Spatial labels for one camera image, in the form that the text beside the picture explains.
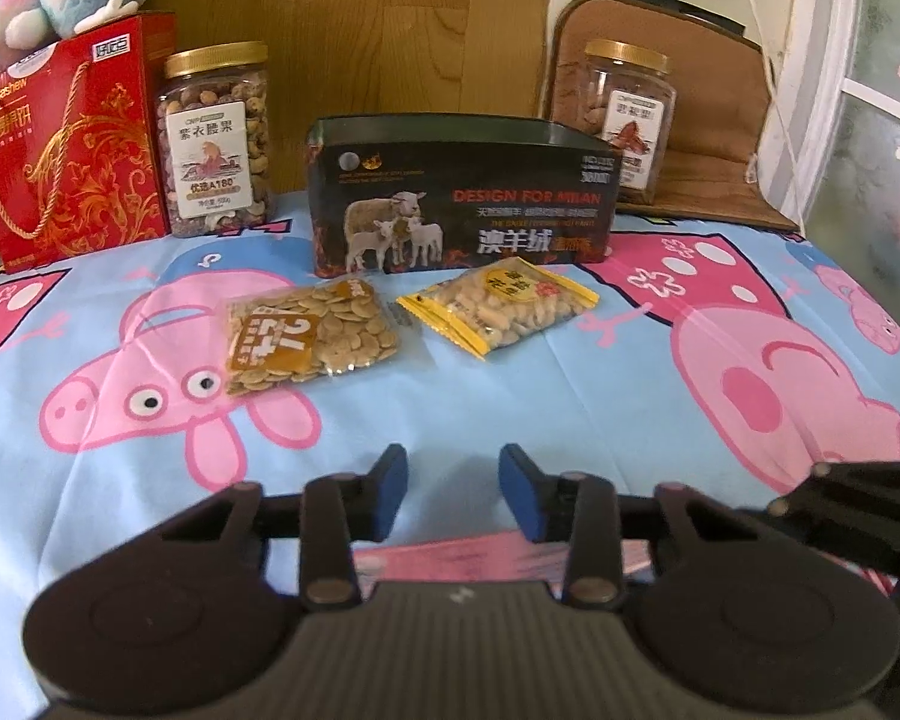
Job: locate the red gift box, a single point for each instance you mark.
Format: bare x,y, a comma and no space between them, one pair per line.
67,150

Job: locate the black box with sheep print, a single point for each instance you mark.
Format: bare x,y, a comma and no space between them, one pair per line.
457,165

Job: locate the cashew jar with gold lid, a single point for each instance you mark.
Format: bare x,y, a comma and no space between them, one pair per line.
210,112

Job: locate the orange broad bean packet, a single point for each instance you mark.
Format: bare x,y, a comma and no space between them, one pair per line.
330,330

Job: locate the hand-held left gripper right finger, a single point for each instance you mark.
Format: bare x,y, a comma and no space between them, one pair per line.
517,495

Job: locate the yellow peanut packet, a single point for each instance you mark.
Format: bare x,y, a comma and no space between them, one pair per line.
502,307

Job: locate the wooden headboard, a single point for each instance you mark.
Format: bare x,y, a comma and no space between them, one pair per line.
345,15

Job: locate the brown seat cushion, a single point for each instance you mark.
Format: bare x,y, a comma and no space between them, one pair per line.
720,127

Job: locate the pecan jar with gold lid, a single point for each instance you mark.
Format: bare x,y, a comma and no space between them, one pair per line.
630,97

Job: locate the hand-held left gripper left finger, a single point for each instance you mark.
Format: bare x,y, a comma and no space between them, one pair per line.
390,495

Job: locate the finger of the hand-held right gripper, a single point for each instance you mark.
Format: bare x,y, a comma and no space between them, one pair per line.
832,532
870,484

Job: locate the frosted glass door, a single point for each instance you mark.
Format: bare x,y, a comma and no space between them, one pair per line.
870,127

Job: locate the pig printed blue blanket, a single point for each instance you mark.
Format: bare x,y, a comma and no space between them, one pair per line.
495,405

